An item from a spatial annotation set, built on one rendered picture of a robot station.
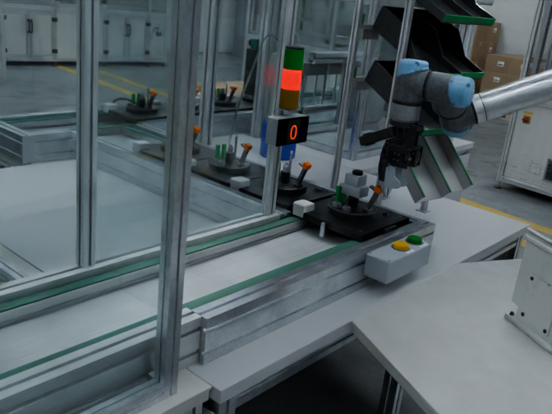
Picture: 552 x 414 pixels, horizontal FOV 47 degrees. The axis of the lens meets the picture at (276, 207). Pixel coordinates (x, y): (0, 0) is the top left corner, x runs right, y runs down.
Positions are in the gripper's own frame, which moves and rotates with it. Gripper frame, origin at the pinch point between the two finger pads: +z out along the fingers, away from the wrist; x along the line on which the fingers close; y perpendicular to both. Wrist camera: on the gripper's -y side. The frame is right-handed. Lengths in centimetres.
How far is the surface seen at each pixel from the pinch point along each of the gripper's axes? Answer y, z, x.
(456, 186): 0.2, 6.1, 45.0
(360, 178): -7.4, -1.8, -1.4
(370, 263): 10.5, 12.3, -19.0
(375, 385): -26, 106, 66
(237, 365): 13, 20, -67
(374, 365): -35, 106, 79
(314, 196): -24.4, 9.2, 1.9
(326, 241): -8.2, 14.6, -12.2
